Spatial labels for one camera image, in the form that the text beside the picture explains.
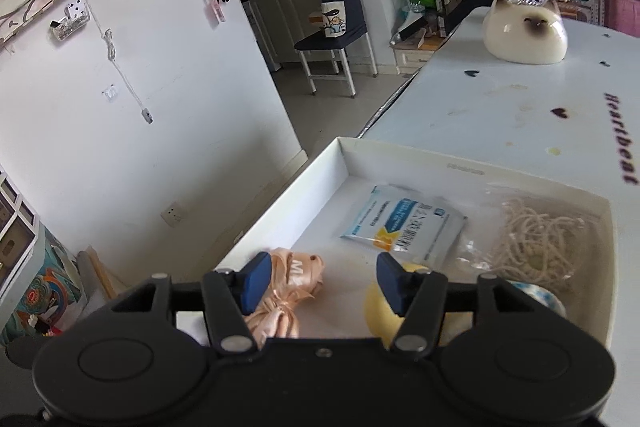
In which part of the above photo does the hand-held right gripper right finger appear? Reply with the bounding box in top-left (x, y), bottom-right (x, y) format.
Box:
top-left (376, 252), bottom-right (543, 355)

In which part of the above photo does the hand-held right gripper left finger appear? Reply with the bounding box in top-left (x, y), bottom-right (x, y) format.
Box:
top-left (107, 252), bottom-right (273, 355)

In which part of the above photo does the yellow sponge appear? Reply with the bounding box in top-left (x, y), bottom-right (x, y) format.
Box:
top-left (363, 262), bottom-right (474, 350)

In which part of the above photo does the white blue face mask packet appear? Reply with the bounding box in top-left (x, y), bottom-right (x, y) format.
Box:
top-left (339, 185), bottom-right (468, 269)

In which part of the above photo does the white tray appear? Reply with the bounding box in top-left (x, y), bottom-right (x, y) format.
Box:
top-left (214, 136), bottom-right (615, 350)

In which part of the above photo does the colourful printed box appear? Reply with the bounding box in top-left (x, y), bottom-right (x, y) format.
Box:
top-left (0, 226), bottom-right (82, 345)

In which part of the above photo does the white drawer cabinet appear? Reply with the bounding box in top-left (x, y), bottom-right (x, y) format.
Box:
top-left (391, 41), bottom-right (437, 76)

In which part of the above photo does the printed paper bag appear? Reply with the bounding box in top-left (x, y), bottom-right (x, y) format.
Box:
top-left (319, 0), bottom-right (350, 39)

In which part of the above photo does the white cat plush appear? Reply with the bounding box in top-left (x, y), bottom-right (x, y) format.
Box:
top-left (482, 0), bottom-right (569, 66)

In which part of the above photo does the blue chair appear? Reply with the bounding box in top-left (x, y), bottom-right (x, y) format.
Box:
top-left (293, 0), bottom-right (379, 98)

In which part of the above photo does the pink cushion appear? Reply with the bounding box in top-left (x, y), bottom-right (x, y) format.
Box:
top-left (603, 0), bottom-right (640, 39)

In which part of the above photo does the white wall socket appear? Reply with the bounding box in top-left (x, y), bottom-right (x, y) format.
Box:
top-left (160, 201), bottom-right (182, 227)

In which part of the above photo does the white cable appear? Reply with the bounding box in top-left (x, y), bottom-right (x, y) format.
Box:
top-left (101, 29), bottom-right (155, 124)

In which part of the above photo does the clear wall holder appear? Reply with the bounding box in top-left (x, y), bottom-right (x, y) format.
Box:
top-left (48, 3), bottom-right (90, 42)

